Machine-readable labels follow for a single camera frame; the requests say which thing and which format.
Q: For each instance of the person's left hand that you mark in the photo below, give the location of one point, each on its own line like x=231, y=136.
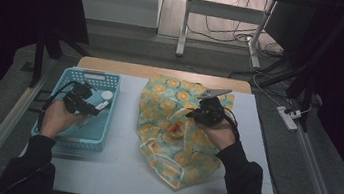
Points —
x=59, y=119

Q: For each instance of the person's right hand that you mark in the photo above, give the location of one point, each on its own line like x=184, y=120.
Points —
x=220, y=135

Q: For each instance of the black metal stand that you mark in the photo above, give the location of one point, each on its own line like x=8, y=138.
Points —
x=39, y=56
x=311, y=68

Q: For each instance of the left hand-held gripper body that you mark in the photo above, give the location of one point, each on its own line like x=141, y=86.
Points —
x=76, y=98

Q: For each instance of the white power strip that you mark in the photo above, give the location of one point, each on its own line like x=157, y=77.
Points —
x=287, y=119

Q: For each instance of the small white jar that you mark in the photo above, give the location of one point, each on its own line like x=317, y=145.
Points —
x=107, y=95

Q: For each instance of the white table mat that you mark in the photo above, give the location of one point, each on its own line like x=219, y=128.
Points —
x=109, y=176

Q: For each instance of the white desk frame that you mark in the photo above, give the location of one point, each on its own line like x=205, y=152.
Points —
x=225, y=11

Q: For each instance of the white tube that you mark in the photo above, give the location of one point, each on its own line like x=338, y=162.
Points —
x=102, y=105

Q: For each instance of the blue plastic basket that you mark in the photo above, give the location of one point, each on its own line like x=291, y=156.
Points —
x=95, y=127

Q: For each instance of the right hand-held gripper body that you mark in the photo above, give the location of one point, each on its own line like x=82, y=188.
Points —
x=212, y=110

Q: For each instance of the orange floral tote bag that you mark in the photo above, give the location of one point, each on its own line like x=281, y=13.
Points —
x=167, y=143

